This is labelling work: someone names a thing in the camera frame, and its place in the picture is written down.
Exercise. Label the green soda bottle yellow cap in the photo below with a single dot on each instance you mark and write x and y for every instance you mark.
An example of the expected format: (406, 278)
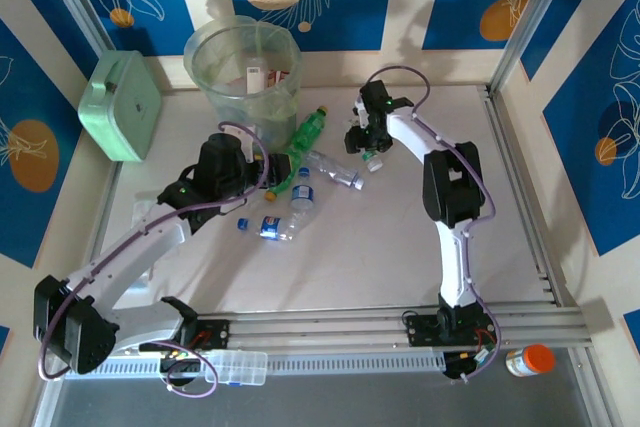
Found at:
(310, 129)
(280, 188)

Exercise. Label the small bottle green label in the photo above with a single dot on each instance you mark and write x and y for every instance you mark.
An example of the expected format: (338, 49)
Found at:
(372, 163)

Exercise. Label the blue-capped clear water bottle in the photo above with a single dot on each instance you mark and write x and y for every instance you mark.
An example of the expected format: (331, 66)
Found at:
(302, 195)

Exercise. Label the clear bottle white cap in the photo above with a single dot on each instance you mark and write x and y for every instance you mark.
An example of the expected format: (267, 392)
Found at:
(332, 169)

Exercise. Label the clear Pepsi bottle blue cap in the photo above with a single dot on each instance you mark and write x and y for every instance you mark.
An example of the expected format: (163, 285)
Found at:
(270, 227)

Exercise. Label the clear bottle tea label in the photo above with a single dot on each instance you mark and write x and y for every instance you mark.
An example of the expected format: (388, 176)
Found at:
(256, 79)

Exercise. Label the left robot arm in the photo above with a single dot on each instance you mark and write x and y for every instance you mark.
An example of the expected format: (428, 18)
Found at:
(125, 257)

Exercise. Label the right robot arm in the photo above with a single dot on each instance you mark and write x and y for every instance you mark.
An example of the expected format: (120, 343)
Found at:
(452, 182)

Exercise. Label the translucent plastic bin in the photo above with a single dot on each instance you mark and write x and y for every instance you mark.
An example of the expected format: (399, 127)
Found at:
(200, 62)

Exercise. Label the mint green plastic case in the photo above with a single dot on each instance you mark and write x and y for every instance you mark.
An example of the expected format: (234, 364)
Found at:
(122, 107)

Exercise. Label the clear plastic organizer box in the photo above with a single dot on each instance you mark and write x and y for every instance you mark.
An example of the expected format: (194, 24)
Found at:
(240, 367)

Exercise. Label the jar with orange lid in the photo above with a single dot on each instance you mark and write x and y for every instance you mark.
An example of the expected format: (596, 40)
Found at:
(537, 359)

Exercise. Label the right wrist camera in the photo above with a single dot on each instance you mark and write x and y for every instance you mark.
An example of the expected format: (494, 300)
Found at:
(359, 109)

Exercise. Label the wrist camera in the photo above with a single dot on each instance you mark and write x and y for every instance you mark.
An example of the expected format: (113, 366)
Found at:
(359, 109)
(247, 139)

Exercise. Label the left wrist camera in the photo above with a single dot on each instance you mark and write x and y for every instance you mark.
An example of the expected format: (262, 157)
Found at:
(247, 139)

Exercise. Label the aluminium mounting rail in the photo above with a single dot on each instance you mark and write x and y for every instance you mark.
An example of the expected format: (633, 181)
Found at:
(320, 329)

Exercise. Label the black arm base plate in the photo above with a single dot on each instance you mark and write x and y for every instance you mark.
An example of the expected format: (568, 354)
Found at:
(217, 334)
(420, 329)

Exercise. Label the aluminium frame post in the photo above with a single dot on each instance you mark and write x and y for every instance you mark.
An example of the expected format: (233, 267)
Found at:
(80, 2)
(530, 17)

